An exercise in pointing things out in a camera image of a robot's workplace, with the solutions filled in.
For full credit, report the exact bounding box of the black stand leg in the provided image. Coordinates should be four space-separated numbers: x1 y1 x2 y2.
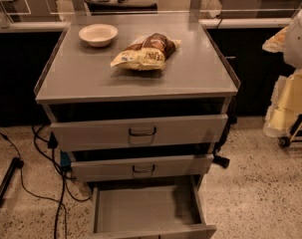
0 157 24 203

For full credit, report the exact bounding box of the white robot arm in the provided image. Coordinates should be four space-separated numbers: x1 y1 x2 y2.
262 9 302 69

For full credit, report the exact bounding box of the top grey drawer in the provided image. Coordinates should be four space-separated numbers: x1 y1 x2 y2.
51 115 227 151

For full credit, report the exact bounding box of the black plug on floor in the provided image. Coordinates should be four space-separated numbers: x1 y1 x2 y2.
213 155 230 168

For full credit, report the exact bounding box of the grey drawer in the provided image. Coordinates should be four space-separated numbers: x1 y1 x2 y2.
71 154 213 182
51 115 227 151
90 175 216 239

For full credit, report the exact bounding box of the white bowl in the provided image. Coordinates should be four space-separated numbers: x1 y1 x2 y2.
79 24 118 48

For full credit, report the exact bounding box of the brown and yellow chip bag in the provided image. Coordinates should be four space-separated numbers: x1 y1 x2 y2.
111 33 181 71

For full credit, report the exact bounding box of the bottom grey drawer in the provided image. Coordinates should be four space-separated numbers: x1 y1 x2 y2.
90 175 216 239

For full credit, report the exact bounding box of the middle grey drawer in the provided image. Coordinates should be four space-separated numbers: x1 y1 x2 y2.
71 154 213 182

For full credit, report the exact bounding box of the black floor cable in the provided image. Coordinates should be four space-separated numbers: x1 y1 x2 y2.
0 124 92 239

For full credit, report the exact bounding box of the grey drawer cabinet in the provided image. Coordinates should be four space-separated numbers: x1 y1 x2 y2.
33 13 241 239

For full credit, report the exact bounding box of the black wheeled cart base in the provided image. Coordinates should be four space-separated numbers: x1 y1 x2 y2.
278 114 302 148

